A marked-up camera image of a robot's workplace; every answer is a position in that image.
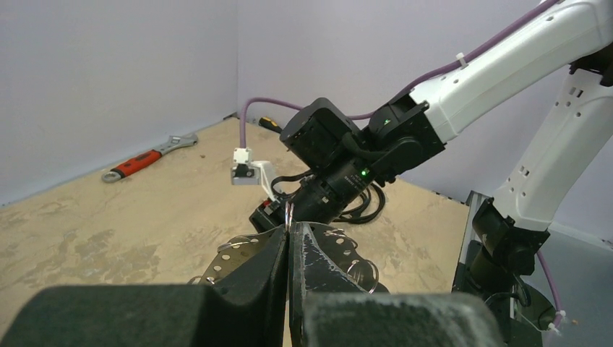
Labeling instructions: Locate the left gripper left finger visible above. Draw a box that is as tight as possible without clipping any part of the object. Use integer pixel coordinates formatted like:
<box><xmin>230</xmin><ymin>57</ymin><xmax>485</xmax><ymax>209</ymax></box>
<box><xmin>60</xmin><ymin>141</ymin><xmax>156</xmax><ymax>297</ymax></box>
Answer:
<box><xmin>1</xmin><ymin>227</ymin><xmax>288</xmax><ymax>346</ymax></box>

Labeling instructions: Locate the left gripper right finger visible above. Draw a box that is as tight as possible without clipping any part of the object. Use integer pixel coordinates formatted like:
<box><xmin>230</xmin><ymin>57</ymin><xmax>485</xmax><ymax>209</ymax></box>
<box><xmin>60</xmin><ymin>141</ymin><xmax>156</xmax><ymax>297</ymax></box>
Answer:
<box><xmin>288</xmin><ymin>220</ymin><xmax>504</xmax><ymax>347</ymax></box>

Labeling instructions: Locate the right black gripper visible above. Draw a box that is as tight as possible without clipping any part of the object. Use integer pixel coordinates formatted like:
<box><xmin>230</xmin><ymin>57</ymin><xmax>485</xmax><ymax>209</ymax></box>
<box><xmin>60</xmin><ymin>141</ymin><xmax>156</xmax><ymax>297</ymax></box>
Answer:
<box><xmin>249</xmin><ymin>198</ymin><xmax>295</xmax><ymax>234</ymax></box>

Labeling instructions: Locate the yellow black screwdriver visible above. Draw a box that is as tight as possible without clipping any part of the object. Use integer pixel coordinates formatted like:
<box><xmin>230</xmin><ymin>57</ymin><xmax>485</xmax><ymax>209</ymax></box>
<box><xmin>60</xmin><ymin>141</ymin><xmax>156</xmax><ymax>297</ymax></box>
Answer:
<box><xmin>258</xmin><ymin>117</ymin><xmax>283</xmax><ymax>134</ymax></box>

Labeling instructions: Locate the red handled adjustable wrench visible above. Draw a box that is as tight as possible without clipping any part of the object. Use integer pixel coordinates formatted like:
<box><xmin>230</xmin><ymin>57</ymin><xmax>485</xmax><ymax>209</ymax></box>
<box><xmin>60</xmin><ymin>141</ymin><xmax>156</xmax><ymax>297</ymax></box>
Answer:
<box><xmin>101</xmin><ymin>133</ymin><xmax>199</xmax><ymax>184</ymax></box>

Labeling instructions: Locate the aluminium frame rail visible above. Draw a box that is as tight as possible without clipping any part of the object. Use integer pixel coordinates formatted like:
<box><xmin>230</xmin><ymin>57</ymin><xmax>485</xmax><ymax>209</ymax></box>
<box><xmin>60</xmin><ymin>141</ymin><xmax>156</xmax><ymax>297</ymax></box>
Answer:
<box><xmin>457</xmin><ymin>190</ymin><xmax>480</xmax><ymax>269</ymax></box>

